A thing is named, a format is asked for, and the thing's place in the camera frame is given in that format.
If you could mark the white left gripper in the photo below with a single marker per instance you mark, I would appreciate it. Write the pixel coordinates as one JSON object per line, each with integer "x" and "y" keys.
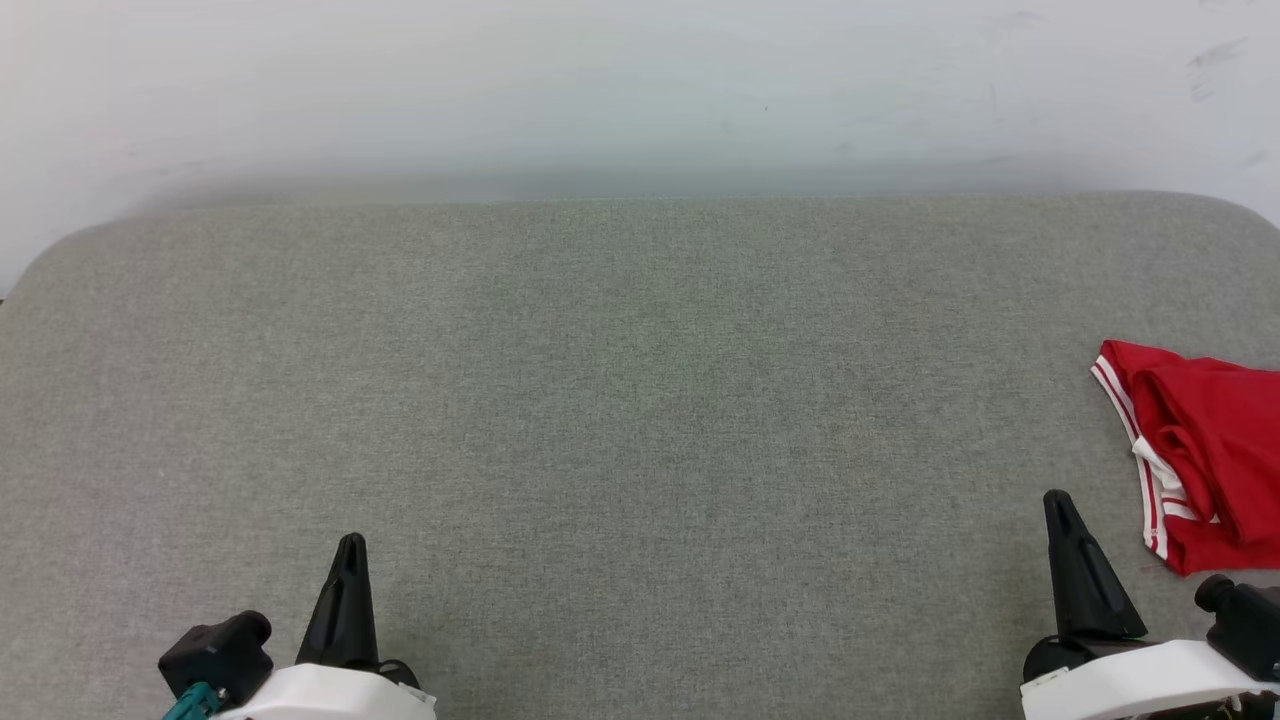
{"x": 330, "y": 700}

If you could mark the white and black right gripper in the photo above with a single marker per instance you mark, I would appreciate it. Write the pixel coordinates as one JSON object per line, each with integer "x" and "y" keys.
{"x": 1130, "y": 685}

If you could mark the red shirt with white sleeves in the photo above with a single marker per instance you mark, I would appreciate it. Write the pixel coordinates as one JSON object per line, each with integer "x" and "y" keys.
{"x": 1220, "y": 440}

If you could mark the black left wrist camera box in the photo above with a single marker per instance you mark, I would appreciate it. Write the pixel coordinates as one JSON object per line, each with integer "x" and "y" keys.
{"x": 220, "y": 650}

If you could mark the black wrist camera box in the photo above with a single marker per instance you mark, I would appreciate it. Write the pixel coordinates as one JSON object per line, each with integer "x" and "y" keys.
{"x": 1245, "y": 630}
{"x": 220, "y": 650}

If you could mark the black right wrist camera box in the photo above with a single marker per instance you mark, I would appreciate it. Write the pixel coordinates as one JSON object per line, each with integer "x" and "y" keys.
{"x": 1245, "y": 630}

